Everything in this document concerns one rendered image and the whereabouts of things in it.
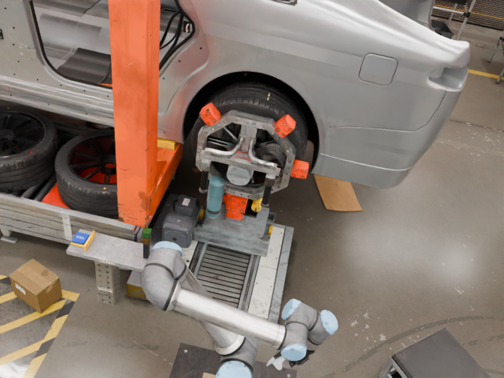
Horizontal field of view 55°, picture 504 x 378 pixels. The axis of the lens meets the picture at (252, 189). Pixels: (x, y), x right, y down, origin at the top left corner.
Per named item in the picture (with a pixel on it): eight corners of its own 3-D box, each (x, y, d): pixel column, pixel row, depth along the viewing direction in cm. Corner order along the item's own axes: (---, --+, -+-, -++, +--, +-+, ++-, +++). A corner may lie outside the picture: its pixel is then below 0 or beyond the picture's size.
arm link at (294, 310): (291, 316, 185) (318, 330, 187) (294, 292, 194) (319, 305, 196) (277, 327, 190) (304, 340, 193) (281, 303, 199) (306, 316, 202)
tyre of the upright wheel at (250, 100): (331, 139, 290) (256, 58, 266) (328, 163, 273) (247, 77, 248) (252, 189, 326) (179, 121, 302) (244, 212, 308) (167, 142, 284)
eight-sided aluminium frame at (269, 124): (283, 199, 293) (302, 124, 258) (282, 207, 288) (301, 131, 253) (196, 179, 296) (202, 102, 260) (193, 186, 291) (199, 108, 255)
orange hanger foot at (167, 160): (183, 157, 320) (186, 112, 297) (157, 210, 280) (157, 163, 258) (158, 151, 320) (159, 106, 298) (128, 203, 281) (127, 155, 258)
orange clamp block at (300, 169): (291, 168, 279) (307, 172, 278) (289, 176, 273) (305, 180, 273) (293, 158, 274) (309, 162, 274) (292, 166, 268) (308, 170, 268)
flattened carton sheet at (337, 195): (343, 167, 424) (344, 164, 421) (362, 212, 384) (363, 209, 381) (310, 166, 418) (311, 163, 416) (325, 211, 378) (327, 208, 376)
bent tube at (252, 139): (280, 149, 263) (284, 133, 256) (275, 170, 249) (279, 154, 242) (248, 142, 264) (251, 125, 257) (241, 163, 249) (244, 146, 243)
